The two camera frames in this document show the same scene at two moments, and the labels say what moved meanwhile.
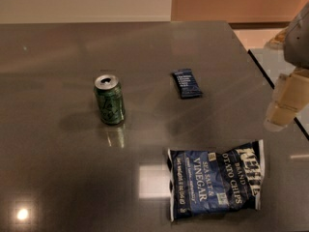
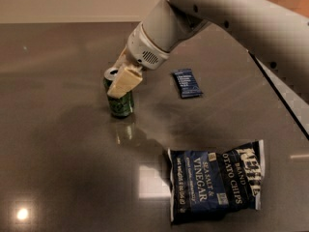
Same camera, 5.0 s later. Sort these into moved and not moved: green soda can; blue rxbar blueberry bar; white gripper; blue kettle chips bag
Moved: green soda can; white gripper
Not moved: blue kettle chips bag; blue rxbar blueberry bar
